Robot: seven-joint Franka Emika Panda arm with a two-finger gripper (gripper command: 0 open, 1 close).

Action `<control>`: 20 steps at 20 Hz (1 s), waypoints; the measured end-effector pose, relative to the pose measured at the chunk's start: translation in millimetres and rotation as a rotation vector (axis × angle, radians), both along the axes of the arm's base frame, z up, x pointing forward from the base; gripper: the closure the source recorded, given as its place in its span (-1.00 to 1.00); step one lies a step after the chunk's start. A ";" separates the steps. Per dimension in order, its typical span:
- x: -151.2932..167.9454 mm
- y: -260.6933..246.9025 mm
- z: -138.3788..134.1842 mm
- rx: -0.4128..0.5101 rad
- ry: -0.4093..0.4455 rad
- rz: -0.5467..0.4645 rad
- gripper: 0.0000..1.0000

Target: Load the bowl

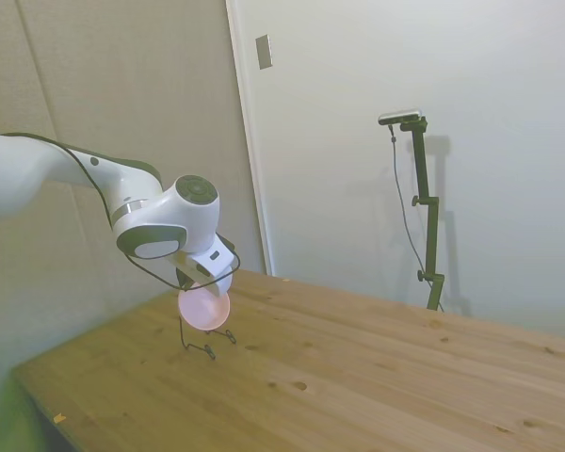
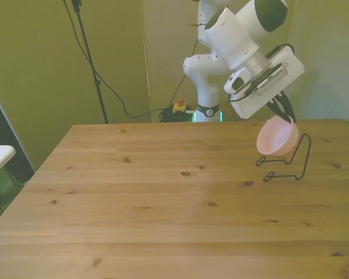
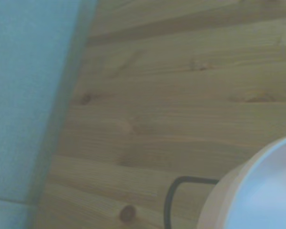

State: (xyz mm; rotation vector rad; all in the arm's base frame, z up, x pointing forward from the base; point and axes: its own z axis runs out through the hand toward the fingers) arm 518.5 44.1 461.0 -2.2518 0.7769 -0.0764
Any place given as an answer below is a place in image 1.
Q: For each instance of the white door frame trim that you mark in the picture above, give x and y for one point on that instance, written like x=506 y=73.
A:
x=249 y=141

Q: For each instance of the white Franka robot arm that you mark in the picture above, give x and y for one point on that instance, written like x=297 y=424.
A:
x=75 y=169

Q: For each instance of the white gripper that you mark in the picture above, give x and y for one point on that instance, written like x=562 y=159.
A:
x=223 y=285

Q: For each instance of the grey wall switch plate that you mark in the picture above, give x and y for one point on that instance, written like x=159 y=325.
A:
x=263 y=52

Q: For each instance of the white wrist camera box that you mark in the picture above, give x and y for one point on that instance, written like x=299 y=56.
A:
x=212 y=256

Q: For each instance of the grey camera on stand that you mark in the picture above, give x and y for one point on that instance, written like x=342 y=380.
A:
x=400 y=116

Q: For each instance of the dark green camera stand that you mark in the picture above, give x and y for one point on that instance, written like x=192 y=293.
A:
x=428 y=221

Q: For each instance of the pink bowl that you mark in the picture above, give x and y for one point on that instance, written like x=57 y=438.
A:
x=202 y=308

